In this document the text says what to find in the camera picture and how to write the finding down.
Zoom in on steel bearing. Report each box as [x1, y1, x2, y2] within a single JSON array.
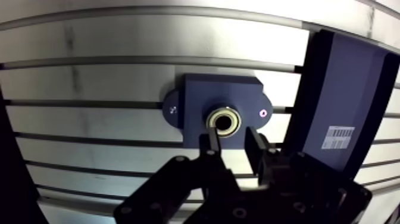
[[205, 107, 242, 138]]

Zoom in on dark blue-grey tray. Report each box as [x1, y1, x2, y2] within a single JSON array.
[[282, 29, 400, 181]]

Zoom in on dark blue-grey housing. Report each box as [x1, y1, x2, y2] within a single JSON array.
[[161, 73, 274, 150]]

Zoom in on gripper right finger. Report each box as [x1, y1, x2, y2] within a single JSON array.
[[240, 126, 373, 224]]

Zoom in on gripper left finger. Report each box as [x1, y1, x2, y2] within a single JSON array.
[[112, 126, 241, 224]]

